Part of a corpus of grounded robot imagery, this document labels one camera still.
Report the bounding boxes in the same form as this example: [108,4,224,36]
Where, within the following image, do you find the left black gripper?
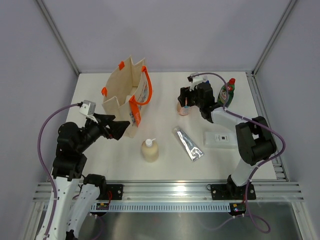
[76,112,130,153]

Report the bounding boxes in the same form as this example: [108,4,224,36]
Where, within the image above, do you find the peach baby shampoo bottle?
[176,99,192,116]

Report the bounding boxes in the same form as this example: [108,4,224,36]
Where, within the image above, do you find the green dish soap bottle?
[217,78,236,108]

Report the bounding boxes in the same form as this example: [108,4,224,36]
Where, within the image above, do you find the canvas bag orange handles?
[101,56,153,138]

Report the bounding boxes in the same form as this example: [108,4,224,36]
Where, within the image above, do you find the cream pump bottle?
[141,138,159,163]

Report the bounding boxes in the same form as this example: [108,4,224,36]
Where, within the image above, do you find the white rectangular lotion bottle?
[203,131,238,149]

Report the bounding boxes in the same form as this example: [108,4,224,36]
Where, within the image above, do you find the silver tube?
[173,126,204,162]

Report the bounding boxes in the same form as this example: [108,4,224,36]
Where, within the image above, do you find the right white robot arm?
[177,82,277,199]

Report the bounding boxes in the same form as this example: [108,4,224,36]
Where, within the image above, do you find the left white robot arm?
[36,113,130,240]

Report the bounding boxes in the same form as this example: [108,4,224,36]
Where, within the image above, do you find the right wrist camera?
[187,72,209,91]

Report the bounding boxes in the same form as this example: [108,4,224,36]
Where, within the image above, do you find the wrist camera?
[187,72,209,91]
[79,100,98,123]

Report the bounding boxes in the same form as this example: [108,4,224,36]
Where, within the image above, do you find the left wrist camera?
[79,100,98,123]

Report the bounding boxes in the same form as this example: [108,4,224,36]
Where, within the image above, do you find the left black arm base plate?
[97,184,124,201]

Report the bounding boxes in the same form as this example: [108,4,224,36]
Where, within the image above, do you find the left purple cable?
[36,101,85,240]

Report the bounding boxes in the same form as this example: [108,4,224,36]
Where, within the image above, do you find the purple cable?
[36,101,85,240]
[189,71,287,235]

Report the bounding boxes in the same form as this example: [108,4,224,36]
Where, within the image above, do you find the white slotted cable duct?
[88,201,233,213]

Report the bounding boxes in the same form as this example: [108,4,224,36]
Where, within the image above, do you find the aluminium mounting rail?
[32,181,305,203]

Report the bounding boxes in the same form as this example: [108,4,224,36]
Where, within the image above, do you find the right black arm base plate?
[207,183,257,201]

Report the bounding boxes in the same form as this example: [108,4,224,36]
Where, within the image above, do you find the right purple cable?
[189,71,287,235]

